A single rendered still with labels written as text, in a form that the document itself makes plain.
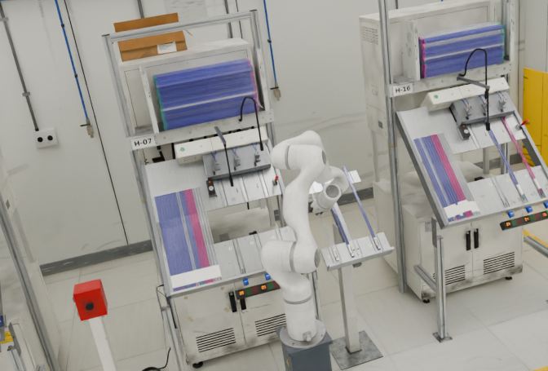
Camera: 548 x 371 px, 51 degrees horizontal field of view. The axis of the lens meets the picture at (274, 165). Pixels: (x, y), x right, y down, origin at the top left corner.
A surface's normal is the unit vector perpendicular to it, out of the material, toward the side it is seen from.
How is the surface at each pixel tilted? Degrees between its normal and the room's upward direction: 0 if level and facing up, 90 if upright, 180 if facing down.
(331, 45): 90
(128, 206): 90
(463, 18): 90
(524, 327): 0
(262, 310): 90
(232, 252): 45
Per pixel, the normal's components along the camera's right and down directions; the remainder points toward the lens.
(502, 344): -0.14, -0.93
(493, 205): 0.07, -0.44
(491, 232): 0.24, 0.31
